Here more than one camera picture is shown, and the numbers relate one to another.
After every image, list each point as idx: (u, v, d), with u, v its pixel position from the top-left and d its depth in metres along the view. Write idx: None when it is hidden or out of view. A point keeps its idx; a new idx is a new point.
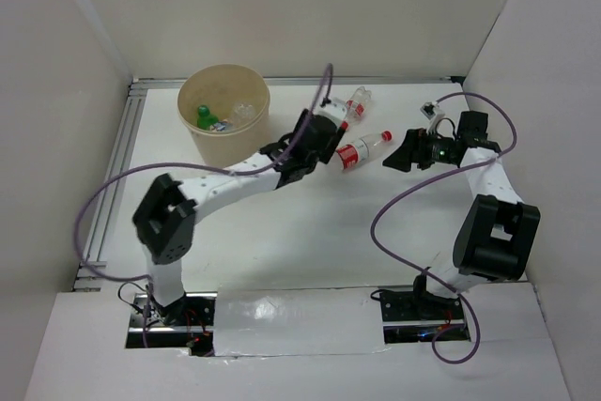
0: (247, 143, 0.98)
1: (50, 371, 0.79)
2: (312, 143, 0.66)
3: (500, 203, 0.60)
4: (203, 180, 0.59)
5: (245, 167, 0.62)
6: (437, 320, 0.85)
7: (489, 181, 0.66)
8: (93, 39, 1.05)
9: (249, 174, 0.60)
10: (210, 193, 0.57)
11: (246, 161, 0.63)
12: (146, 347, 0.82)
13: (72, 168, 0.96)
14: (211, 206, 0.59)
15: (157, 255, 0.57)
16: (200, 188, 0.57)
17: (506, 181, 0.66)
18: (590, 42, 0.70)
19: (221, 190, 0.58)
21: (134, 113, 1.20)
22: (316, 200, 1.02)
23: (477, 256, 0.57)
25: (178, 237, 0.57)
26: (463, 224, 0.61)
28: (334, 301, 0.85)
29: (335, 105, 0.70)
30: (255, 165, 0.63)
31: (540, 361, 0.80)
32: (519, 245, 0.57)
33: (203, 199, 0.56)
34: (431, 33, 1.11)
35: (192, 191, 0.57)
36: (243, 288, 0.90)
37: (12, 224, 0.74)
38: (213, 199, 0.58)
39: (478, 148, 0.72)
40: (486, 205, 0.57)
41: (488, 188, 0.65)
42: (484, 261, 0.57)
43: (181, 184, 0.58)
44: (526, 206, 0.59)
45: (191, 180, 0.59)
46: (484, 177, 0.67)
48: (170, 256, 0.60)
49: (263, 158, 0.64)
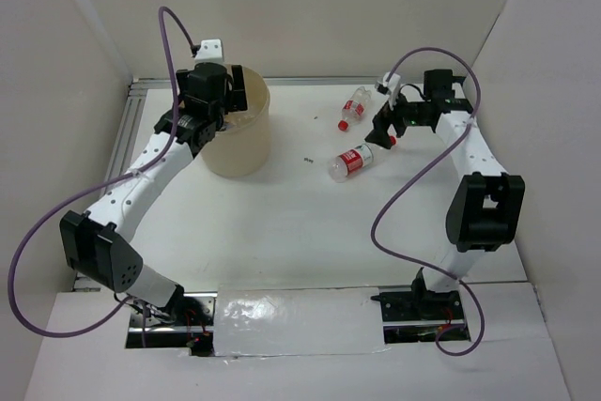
0: (249, 140, 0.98)
1: (49, 371, 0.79)
2: (206, 94, 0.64)
3: (485, 176, 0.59)
4: (112, 196, 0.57)
5: (149, 158, 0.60)
6: (437, 320, 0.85)
7: (472, 155, 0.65)
8: (92, 38, 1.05)
9: (151, 164, 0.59)
10: (127, 203, 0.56)
11: (145, 154, 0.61)
12: (145, 347, 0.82)
13: (72, 167, 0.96)
14: (138, 211, 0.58)
15: (112, 284, 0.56)
16: (112, 207, 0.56)
17: (486, 151, 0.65)
18: (590, 42, 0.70)
19: (134, 195, 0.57)
21: (134, 112, 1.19)
22: (317, 199, 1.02)
23: (471, 230, 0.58)
25: (121, 258, 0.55)
26: (454, 200, 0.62)
28: (334, 301, 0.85)
29: (207, 48, 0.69)
30: (159, 149, 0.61)
31: (541, 361, 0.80)
32: (508, 210, 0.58)
33: (121, 215, 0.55)
34: (430, 33, 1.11)
35: (106, 213, 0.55)
36: (243, 287, 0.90)
37: (12, 223, 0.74)
38: (132, 208, 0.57)
39: (453, 114, 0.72)
40: (471, 180, 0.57)
41: (471, 161, 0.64)
42: (478, 233, 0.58)
43: (91, 212, 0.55)
44: (509, 176, 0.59)
45: (100, 204, 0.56)
46: (466, 150, 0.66)
48: (129, 277, 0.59)
49: (161, 138, 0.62)
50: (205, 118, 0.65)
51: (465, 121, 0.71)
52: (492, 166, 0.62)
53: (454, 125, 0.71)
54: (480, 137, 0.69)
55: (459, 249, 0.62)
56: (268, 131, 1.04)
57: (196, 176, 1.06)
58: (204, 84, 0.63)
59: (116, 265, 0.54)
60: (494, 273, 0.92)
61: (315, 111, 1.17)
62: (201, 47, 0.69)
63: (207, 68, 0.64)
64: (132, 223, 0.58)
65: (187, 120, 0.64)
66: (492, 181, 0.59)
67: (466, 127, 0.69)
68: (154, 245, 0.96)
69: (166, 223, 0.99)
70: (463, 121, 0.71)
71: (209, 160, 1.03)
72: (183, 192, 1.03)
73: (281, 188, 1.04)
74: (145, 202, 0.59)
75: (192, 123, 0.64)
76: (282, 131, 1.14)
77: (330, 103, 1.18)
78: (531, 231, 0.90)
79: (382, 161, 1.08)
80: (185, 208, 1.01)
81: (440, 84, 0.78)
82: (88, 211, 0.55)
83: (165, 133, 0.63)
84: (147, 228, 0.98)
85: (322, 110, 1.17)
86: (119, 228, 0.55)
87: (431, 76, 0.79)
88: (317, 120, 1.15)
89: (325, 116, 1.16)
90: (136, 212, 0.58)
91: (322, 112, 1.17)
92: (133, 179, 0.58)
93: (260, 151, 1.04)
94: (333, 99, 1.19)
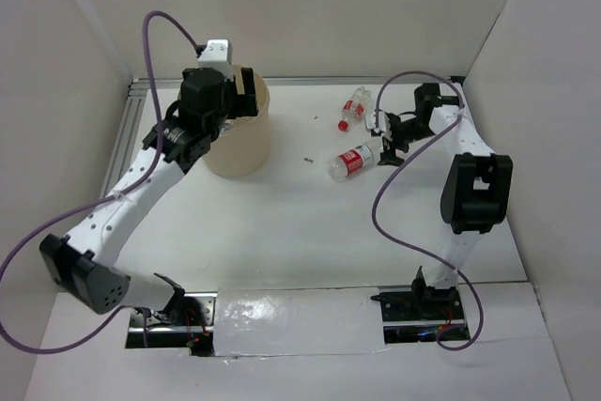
0: (251, 140, 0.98)
1: (49, 371, 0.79)
2: (198, 105, 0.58)
3: (475, 157, 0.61)
4: (94, 220, 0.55)
5: (133, 179, 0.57)
6: (437, 320, 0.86)
7: (463, 139, 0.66)
8: (92, 38, 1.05)
9: (133, 186, 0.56)
10: (107, 229, 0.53)
11: (131, 173, 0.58)
12: (146, 347, 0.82)
13: (72, 167, 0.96)
14: (120, 236, 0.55)
15: (94, 307, 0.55)
16: (91, 232, 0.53)
17: (477, 136, 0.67)
18: (590, 42, 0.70)
19: (115, 220, 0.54)
21: (134, 112, 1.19)
22: (317, 199, 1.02)
23: (463, 208, 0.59)
25: (102, 283, 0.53)
26: (447, 183, 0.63)
28: (334, 301, 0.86)
29: (212, 49, 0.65)
30: (144, 168, 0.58)
31: (541, 361, 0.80)
32: (499, 190, 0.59)
33: (100, 241, 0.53)
34: (430, 33, 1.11)
35: (85, 239, 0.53)
36: (243, 287, 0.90)
37: (12, 224, 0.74)
38: (114, 233, 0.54)
39: (444, 107, 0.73)
40: (462, 159, 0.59)
41: (463, 146, 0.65)
42: (470, 212, 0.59)
43: (70, 238, 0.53)
44: (499, 156, 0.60)
45: (80, 227, 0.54)
46: (457, 137, 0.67)
48: (113, 298, 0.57)
49: (147, 155, 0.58)
50: (198, 131, 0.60)
51: (455, 111, 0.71)
52: (481, 149, 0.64)
53: (446, 115, 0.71)
54: (471, 125, 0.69)
55: (455, 230, 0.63)
56: (268, 131, 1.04)
57: (196, 177, 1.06)
58: (198, 95, 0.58)
59: (97, 290, 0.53)
60: (494, 273, 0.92)
61: (314, 111, 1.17)
62: (208, 47, 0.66)
63: (201, 78, 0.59)
64: (115, 248, 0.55)
65: (177, 133, 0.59)
66: (484, 161, 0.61)
67: (456, 116, 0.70)
68: (154, 244, 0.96)
69: (167, 223, 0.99)
70: (454, 112, 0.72)
71: (209, 160, 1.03)
72: (183, 192, 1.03)
73: (281, 188, 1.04)
74: (127, 224, 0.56)
75: (184, 137, 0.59)
76: (281, 131, 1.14)
77: (330, 103, 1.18)
78: (531, 231, 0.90)
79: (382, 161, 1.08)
80: (185, 208, 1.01)
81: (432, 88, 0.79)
82: (68, 237, 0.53)
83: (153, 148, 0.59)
84: (146, 229, 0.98)
85: (322, 109, 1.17)
86: (99, 255, 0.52)
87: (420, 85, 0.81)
88: (317, 120, 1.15)
89: (325, 116, 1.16)
90: (118, 237, 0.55)
91: (322, 112, 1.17)
92: (115, 201, 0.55)
93: (260, 150, 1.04)
94: (333, 99, 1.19)
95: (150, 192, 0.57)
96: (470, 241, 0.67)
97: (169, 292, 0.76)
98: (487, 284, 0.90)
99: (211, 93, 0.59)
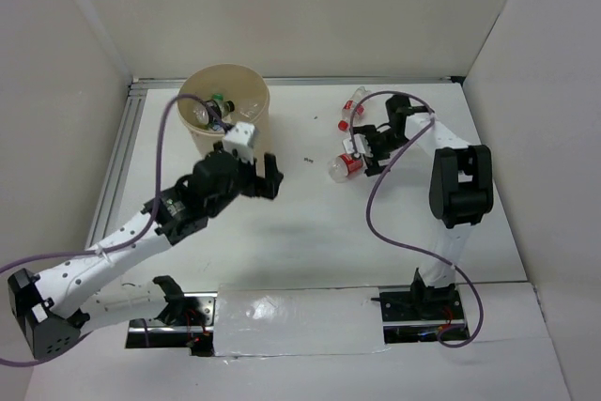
0: None
1: (48, 371, 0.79)
2: (206, 190, 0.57)
3: (454, 150, 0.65)
4: (67, 268, 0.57)
5: (119, 240, 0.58)
6: (437, 320, 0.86)
7: (439, 137, 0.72)
8: (92, 39, 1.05)
9: (115, 248, 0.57)
10: (73, 284, 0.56)
11: (122, 230, 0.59)
12: (147, 347, 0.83)
13: (72, 168, 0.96)
14: (85, 291, 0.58)
15: (35, 352, 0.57)
16: (61, 281, 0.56)
17: (453, 134, 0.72)
18: (590, 43, 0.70)
19: (85, 276, 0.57)
21: (134, 112, 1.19)
22: (316, 199, 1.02)
23: (454, 202, 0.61)
25: (51, 335, 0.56)
26: (433, 181, 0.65)
28: (334, 301, 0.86)
29: (238, 131, 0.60)
30: (133, 232, 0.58)
31: (541, 361, 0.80)
32: (483, 178, 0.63)
33: (63, 293, 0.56)
34: (430, 33, 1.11)
35: (53, 285, 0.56)
36: (244, 287, 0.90)
37: (11, 224, 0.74)
38: (80, 287, 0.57)
39: (416, 115, 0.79)
40: (444, 153, 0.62)
41: (440, 143, 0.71)
42: (461, 205, 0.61)
43: (38, 280, 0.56)
44: (476, 146, 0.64)
45: (52, 270, 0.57)
46: (434, 136, 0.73)
48: (61, 346, 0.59)
49: (141, 220, 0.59)
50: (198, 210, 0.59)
51: (427, 115, 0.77)
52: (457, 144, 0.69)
53: (420, 121, 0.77)
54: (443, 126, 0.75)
55: (448, 225, 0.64)
56: (268, 133, 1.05)
57: None
58: (206, 178, 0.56)
59: (41, 339, 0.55)
60: (494, 273, 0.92)
61: (315, 110, 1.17)
62: (236, 128, 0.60)
63: (217, 163, 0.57)
64: (77, 300, 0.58)
65: (177, 208, 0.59)
66: (464, 154, 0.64)
67: (429, 119, 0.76)
68: None
69: None
70: (426, 116, 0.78)
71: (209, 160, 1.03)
72: None
73: (281, 188, 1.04)
74: (98, 281, 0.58)
75: (183, 213, 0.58)
76: (281, 131, 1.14)
77: (330, 103, 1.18)
78: (531, 231, 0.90)
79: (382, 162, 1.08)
80: None
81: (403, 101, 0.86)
82: (38, 276, 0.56)
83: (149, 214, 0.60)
84: None
85: (322, 109, 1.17)
86: (56, 304, 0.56)
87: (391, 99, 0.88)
88: (316, 120, 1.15)
89: (326, 117, 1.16)
90: (84, 291, 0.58)
91: (322, 112, 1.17)
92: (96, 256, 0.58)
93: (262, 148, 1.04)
94: (333, 99, 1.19)
95: (130, 256, 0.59)
96: (462, 237, 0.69)
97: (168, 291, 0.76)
98: (487, 284, 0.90)
99: (221, 179, 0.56)
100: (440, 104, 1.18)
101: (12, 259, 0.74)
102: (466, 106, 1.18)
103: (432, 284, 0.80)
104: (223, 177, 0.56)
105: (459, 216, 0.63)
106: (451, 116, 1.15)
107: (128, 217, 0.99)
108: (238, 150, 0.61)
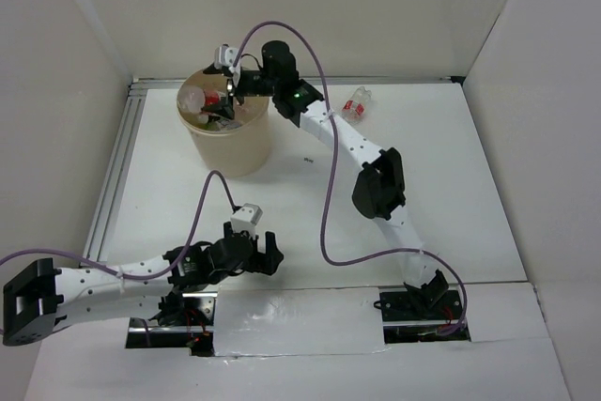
0: (250, 140, 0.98)
1: (49, 371, 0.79)
2: (219, 263, 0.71)
3: (373, 163, 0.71)
4: (85, 274, 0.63)
5: (138, 272, 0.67)
6: (437, 320, 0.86)
7: (352, 146, 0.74)
8: (92, 39, 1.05)
9: (134, 278, 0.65)
10: (86, 292, 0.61)
11: (142, 265, 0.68)
12: (148, 346, 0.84)
13: (71, 168, 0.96)
14: (90, 302, 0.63)
15: (6, 338, 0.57)
16: (76, 284, 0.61)
17: (360, 136, 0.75)
18: (589, 44, 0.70)
19: (99, 289, 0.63)
21: (134, 112, 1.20)
22: (315, 198, 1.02)
23: (382, 206, 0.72)
25: (35, 328, 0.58)
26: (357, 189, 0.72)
28: (333, 301, 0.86)
29: (243, 209, 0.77)
30: (150, 270, 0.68)
31: (541, 361, 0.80)
32: (397, 177, 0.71)
33: (74, 296, 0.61)
34: (430, 33, 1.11)
35: (69, 284, 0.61)
36: (243, 288, 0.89)
37: (11, 225, 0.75)
38: (88, 297, 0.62)
39: (311, 113, 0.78)
40: (368, 175, 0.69)
41: (354, 154, 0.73)
42: (385, 202, 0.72)
43: (60, 274, 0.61)
44: (388, 152, 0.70)
45: (73, 270, 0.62)
46: (346, 144, 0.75)
48: (24, 340, 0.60)
49: (161, 263, 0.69)
50: (202, 278, 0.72)
51: (326, 113, 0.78)
52: (371, 151, 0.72)
53: (319, 121, 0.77)
54: (346, 126, 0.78)
55: (386, 219, 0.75)
56: (268, 132, 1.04)
57: (195, 177, 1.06)
58: (222, 256, 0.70)
59: (25, 331, 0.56)
60: (494, 273, 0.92)
61: None
62: (242, 208, 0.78)
63: (237, 245, 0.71)
64: (78, 307, 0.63)
65: (187, 269, 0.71)
66: (380, 163, 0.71)
67: (330, 119, 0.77)
68: (153, 244, 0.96)
69: (164, 223, 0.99)
70: (324, 113, 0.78)
71: (210, 161, 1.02)
72: (182, 192, 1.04)
73: (281, 187, 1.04)
74: (103, 299, 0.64)
75: (191, 274, 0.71)
76: (281, 131, 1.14)
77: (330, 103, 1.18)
78: (531, 232, 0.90)
79: None
80: (183, 208, 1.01)
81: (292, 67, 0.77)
82: (59, 271, 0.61)
83: (167, 260, 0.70)
84: (145, 230, 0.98)
85: None
86: (65, 302, 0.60)
87: (276, 56, 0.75)
88: None
89: None
90: (88, 301, 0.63)
91: None
92: (114, 277, 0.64)
93: (262, 148, 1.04)
94: (333, 98, 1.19)
95: (138, 289, 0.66)
96: (406, 222, 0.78)
97: (163, 302, 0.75)
98: (487, 284, 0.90)
99: (233, 260, 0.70)
100: (440, 104, 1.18)
101: (11, 259, 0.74)
102: (466, 106, 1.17)
103: (419, 285, 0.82)
104: (233, 260, 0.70)
105: (389, 207, 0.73)
106: (451, 116, 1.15)
107: (127, 217, 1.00)
108: (243, 225, 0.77)
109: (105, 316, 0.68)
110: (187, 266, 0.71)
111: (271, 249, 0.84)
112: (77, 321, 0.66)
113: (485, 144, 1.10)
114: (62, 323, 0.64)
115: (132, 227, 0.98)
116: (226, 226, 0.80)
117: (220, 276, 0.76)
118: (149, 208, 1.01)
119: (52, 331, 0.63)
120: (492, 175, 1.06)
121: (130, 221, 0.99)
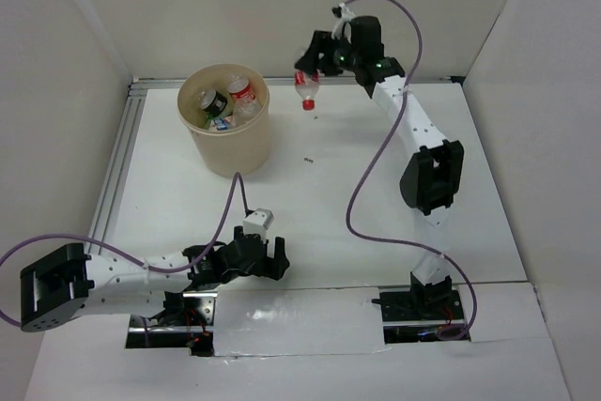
0: (251, 139, 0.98)
1: (47, 371, 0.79)
2: (234, 260, 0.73)
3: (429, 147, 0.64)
4: (113, 263, 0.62)
5: (161, 266, 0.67)
6: (438, 320, 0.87)
7: (414, 127, 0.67)
8: (93, 38, 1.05)
9: (161, 271, 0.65)
10: (115, 280, 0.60)
11: (163, 259, 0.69)
12: (148, 347, 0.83)
13: (72, 167, 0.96)
14: (114, 291, 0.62)
15: (25, 321, 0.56)
16: (106, 270, 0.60)
17: (426, 120, 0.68)
18: (591, 44, 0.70)
19: (126, 279, 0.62)
21: (134, 112, 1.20)
22: (315, 197, 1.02)
23: (425, 195, 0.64)
25: (59, 312, 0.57)
26: (405, 176, 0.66)
28: (334, 300, 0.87)
29: (257, 213, 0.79)
30: (172, 266, 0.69)
31: (541, 361, 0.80)
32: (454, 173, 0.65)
33: (102, 283, 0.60)
34: (413, 24, 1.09)
35: (98, 269, 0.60)
36: (243, 288, 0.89)
37: (12, 224, 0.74)
38: (115, 285, 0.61)
39: (388, 83, 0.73)
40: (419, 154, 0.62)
41: (415, 134, 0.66)
42: (432, 194, 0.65)
43: (89, 260, 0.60)
44: (451, 144, 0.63)
45: (101, 259, 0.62)
46: (408, 122, 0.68)
48: (40, 326, 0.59)
49: (181, 259, 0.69)
50: (214, 276, 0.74)
51: (400, 87, 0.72)
52: (436, 137, 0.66)
53: (392, 94, 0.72)
54: (417, 101, 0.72)
55: (425, 213, 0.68)
56: (268, 133, 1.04)
57: (195, 177, 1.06)
58: (236, 255, 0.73)
59: (51, 313, 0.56)
60: (495, 273, 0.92)
61: (314, 111, 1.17)
62: (255, 211, 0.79)
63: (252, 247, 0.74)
64: (102, 296, 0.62)
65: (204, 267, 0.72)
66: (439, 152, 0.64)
67: (403, 94, 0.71)
68: (152, 244, 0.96)
69: (165, 223, 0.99)
70: (399, 86, 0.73)
71: (211, 161, 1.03)
72: (181, 192, 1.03)
73: (281, 187, 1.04)
74: (127, 288, 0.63)
75: (204, 273, 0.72)
76: (282, 131, 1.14)
77: (330, 104, 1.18)
78: (531, 232, 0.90)
79: (381, 161, 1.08)
80: (184, 208, 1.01)
81: (377, 37, 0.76)
82: (88, 258, 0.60)
83: (187, 257, 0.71)
84: (143, 230, 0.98)
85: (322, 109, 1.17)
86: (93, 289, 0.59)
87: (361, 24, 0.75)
88: (317, 120, 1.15)
89: (325, 117, 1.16)
90: (114, 291, 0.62)
91: (322, 112, 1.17)
92: (141, 268, 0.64)
93: (261, 151, 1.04)
94: (333, 98, 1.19)
95: (160, 283, 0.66)
96: (441, 223, 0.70)
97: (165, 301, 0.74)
98: (485, 284, 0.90)
99: (244, 261, 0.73)
100: (439, 104, 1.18)
101: (12, 258, 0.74)
102: (466, 106, 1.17)
103: (425, 282, 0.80)
104: (246, 260, 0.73)
105: (432, 203, 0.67)
106: (451, 116, 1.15)
107: (127, 217, 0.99)
108: (255, 228, 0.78)
109: (115, 311, 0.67)
110: (206, 265, 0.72)
111: (281, 252, 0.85)
112: (91, 311, 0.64)
113: (485, 144, 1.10)
114: (78, 313, 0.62)
115: (132, 227, 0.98)
116: (237, 229, 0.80)
117: (232, 277, 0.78)
118: (150, 208, 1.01)
119: (67, 320, 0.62)
120: (492, 175, 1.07)
121: (131, 221, 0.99)
